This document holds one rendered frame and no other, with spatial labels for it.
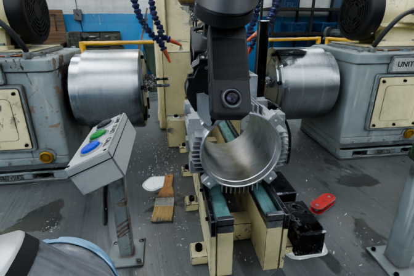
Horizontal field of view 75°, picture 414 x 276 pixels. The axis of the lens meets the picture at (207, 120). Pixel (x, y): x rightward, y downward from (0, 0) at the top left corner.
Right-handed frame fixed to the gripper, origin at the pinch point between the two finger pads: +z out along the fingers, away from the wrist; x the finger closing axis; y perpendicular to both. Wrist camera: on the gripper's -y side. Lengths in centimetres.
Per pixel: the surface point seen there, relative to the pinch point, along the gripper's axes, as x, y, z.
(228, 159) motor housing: -6.2, 4.0, 19.0
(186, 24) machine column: -1, 67, 22
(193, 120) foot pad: 2.8, 4.4, 4.2
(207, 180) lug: 0.5, -4.3, 12.3
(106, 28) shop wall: 125, 473, 272
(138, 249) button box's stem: 14.8, -12.0, 25.5
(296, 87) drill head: -31.5, 28.1, 19.4
